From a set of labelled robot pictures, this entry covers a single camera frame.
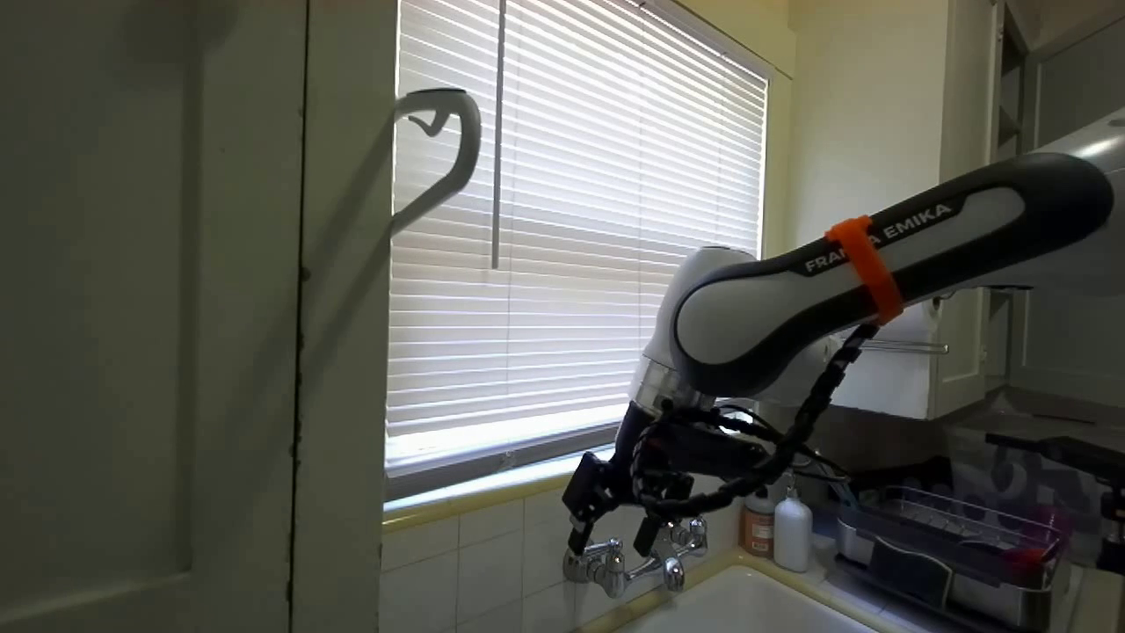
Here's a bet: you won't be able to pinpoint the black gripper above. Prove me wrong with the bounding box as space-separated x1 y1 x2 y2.
559 400 724 557

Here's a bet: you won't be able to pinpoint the white window blinds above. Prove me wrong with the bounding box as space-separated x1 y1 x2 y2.
391 0 773 452

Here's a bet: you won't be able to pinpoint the window sill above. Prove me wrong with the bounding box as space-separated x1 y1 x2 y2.
384 432 625 519

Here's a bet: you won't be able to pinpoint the amber bottle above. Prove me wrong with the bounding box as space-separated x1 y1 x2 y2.
738 497 777 560

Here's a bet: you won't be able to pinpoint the white sink basin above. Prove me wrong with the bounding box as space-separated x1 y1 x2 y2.
619 560 930 633

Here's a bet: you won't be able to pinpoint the white plastic bottle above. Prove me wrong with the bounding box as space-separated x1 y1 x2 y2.
772 488 815 577

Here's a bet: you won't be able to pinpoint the clear plastic organizer tray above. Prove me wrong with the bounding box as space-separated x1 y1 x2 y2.
821 477 1070 631

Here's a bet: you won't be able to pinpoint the grey curved hook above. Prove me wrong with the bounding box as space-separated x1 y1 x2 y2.
388 84 484 240

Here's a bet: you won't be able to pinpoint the clear blind tilt wand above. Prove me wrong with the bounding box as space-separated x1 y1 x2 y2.
488 0 511 273

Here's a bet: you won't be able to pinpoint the cream panelled door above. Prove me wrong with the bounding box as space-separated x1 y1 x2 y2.
0 0 398 633

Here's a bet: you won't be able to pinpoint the chrome wall faucet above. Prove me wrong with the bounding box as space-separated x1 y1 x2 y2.
559 515 713 601

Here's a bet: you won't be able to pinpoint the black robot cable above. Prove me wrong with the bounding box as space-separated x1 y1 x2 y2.
631 320 884 519

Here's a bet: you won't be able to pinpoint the orange strap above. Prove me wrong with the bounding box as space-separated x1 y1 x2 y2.
822 214 909 327

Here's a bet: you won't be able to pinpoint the white wall cabinet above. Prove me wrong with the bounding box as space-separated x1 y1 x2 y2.
821 0 1018 422

